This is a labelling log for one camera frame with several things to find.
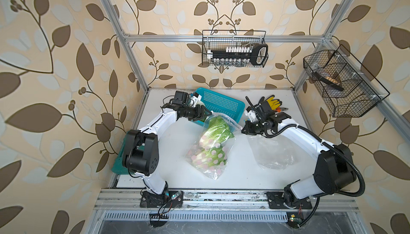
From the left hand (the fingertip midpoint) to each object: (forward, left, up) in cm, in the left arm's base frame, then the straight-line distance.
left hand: (206, 112), depth 85 cm
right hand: (-7, -20, -6) cm, 22 cm away
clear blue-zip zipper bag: (-15, -38, -19) cm, 45 cm away
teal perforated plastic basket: (+19, -9, -15) cm, 25 cm away
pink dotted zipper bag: (-26, -2, -14) cm, 30 cm away
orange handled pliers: (+16, -50, -16) cm, 55 cm away
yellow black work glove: (+19, -45, -14) cm, 51 cm away
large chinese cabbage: (-18, -3, -7) cm, 19 cm away
